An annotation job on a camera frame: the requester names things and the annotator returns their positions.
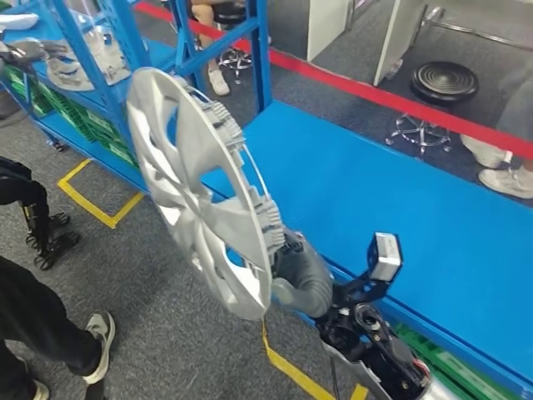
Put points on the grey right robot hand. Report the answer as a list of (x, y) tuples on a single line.
[(304, 281)]

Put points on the yellow floor tape outline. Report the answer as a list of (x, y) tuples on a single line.
[(291, 371), (96, 212)]

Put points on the blue metal shelf rack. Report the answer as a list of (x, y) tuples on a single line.
[(124, 38), (395, 221)]

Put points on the green plastic crate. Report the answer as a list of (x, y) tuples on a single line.
[(41, 102), (454, 364), (96, 130)]

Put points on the black mechanical apparatus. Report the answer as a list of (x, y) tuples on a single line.
[(25, 193)]

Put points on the white plastic part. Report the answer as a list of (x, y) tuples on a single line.
[(19, 22)]

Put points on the white desk panel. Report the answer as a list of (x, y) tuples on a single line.
[(326, 27), (395, 44)]

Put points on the black round stool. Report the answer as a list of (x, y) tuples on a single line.
[(235, 58), (443, 83)]

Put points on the red barrier belt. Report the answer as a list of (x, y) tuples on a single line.
[(395, 102)]

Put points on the silver plastic hubcap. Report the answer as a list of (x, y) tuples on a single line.
[(187, 127), (75, 77)]

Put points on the second robot grey hand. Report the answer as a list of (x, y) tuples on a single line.
[(20, 54)]

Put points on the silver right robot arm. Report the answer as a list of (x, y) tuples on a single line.
[(375, 353)]

